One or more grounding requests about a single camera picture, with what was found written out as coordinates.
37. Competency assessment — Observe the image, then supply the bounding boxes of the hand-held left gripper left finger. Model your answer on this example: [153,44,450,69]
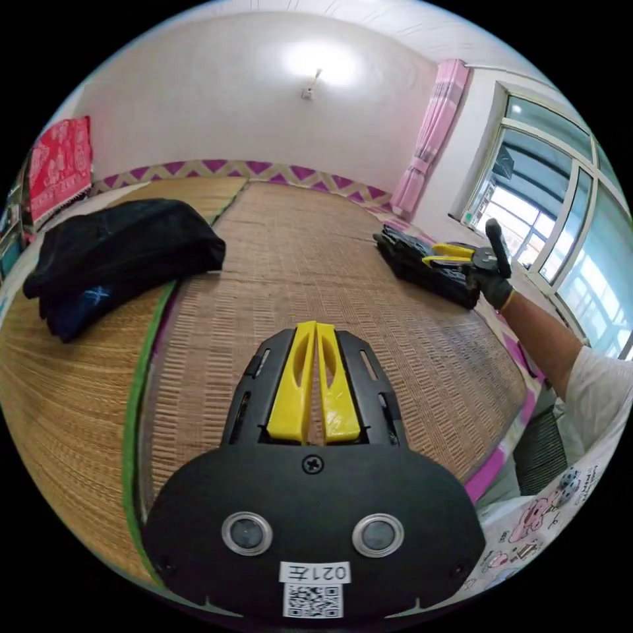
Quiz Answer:
[266,320,318,443]

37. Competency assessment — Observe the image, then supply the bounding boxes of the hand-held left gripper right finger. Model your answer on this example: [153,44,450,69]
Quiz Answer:
[315,322,361,444]

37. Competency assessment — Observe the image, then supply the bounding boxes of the dark gray jeans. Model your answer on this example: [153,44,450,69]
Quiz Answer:
[373,223,481,311]

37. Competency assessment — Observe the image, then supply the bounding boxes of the person's right forearm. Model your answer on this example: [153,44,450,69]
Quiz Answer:
[499,291,590,402]

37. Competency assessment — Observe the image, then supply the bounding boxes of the person's right hand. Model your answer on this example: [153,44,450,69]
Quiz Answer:
[467,270,516,312]

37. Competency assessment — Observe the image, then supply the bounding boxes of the window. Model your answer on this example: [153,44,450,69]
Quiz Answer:
[448,81,633,362]

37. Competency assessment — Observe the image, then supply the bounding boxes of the pink curtain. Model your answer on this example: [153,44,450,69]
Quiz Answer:
[390,59,470,220]

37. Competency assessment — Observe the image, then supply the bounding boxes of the ceiling lamp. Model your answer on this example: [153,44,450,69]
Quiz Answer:
[299,68,324,104]

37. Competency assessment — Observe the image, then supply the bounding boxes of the pile of clothes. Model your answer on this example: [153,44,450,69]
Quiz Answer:
[22,198,227,344]

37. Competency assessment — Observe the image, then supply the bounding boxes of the red patterned cloth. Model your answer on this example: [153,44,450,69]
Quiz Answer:
[25,115,96,224]

